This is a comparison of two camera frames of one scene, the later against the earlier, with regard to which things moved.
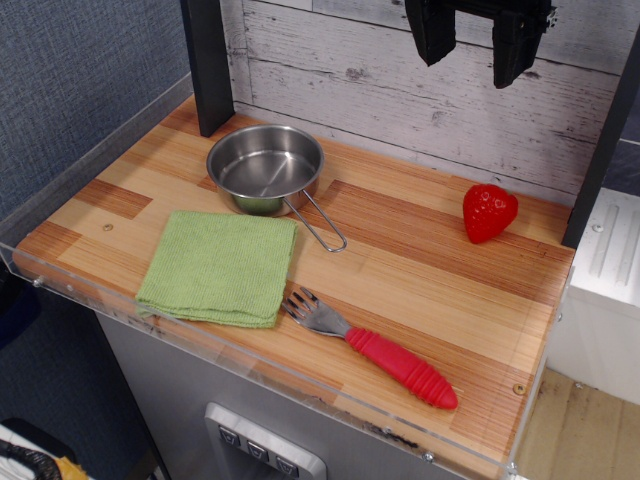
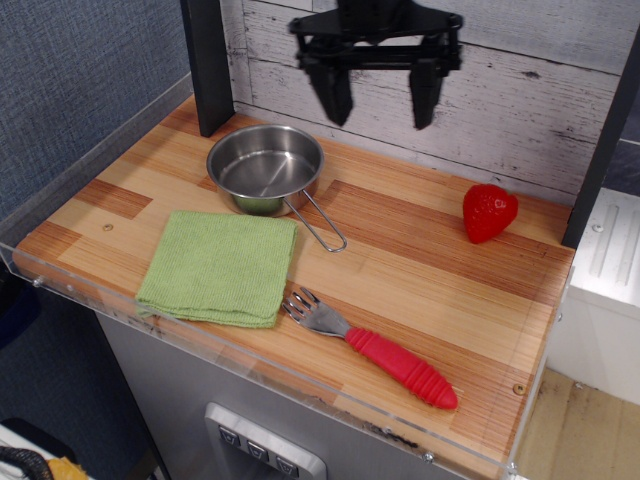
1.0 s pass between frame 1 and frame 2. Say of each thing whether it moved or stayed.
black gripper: moved
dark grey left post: stayed
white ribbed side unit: stayed
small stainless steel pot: stayed
